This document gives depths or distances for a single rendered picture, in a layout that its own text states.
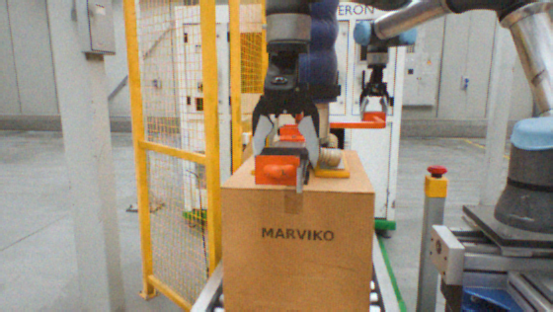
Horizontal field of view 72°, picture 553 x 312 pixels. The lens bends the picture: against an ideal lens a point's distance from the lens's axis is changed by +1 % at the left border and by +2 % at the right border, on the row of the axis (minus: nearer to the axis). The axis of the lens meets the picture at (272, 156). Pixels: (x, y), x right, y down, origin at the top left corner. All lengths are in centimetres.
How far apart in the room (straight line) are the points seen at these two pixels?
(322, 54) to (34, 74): 1144
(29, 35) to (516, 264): 1208
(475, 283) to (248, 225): 55
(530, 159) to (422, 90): 881
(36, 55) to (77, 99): 1037
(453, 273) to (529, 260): 16
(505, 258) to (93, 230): 168
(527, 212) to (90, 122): 165
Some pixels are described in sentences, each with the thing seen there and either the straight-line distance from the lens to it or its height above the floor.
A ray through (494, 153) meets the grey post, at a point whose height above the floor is 70.
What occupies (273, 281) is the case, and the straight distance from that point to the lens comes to 109.
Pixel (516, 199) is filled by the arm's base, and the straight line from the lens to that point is 100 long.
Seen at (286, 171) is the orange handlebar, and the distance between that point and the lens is 60.
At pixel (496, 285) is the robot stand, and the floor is 91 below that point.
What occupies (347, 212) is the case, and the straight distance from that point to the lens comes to 100.
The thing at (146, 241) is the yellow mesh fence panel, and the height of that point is 37.
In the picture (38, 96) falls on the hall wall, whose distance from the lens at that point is 1231.
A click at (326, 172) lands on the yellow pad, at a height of 110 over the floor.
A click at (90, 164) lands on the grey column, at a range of 194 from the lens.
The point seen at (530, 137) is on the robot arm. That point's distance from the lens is 98.
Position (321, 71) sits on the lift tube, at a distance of 115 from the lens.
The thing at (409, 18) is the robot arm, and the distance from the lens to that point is 123.
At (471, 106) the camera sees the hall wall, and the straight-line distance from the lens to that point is 1039.
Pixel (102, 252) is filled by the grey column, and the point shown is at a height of 55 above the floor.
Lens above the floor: 135
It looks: 11 degrees down
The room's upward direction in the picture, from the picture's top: straight up
